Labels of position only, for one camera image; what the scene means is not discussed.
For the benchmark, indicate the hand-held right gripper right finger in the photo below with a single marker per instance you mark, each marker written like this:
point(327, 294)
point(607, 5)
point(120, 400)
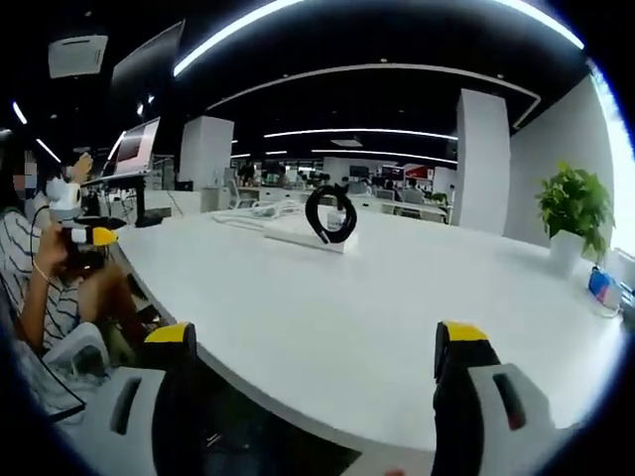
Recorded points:
point(476, 411)

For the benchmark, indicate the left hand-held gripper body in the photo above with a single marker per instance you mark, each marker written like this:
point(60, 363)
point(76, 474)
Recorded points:
point(64, 198)

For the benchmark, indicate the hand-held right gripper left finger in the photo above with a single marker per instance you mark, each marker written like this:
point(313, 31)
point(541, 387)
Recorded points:
point(129, 421)

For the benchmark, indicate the white power strip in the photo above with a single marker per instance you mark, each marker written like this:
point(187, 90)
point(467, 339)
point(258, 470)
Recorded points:
point(297, 237)

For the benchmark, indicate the white charger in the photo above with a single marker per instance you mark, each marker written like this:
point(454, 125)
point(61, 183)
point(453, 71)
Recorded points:
point(335, 221)

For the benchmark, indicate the white desk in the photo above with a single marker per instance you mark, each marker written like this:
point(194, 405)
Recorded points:
point(347, 322)

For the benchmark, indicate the person's left hand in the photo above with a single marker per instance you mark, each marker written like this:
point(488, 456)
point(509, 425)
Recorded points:
point(54, 253)

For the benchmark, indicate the person's right hand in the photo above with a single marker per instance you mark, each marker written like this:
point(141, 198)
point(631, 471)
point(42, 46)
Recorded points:
point(396, 472)

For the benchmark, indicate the person's body in striped shirt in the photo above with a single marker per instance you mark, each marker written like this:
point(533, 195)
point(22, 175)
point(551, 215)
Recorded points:
point(10, 238)

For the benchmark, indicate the monitor on black stand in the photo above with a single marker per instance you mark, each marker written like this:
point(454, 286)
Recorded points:
point(136, 146)

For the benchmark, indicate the white office chair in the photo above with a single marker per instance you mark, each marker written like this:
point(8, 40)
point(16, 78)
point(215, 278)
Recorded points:
point(235, 191)

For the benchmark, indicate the ceiling air conditioner unit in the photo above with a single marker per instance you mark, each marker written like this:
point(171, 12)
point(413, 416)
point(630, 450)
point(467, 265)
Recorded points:
point(77, 57)

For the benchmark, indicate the large black screen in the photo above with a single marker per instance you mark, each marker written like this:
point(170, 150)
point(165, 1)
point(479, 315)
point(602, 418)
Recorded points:
point(144, 69)

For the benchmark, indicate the blue packet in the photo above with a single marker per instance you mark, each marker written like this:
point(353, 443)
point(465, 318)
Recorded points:
point(602, 285)

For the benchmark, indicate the green potted plant white pot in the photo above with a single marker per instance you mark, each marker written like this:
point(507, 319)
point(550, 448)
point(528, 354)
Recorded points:
point(575, 208)

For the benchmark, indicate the row of white office desks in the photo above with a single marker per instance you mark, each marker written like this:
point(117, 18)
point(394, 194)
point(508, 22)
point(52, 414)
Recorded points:
point(377, 203)

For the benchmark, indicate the group of office workers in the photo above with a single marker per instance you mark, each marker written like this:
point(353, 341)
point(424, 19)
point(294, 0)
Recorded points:
point(367, 186)

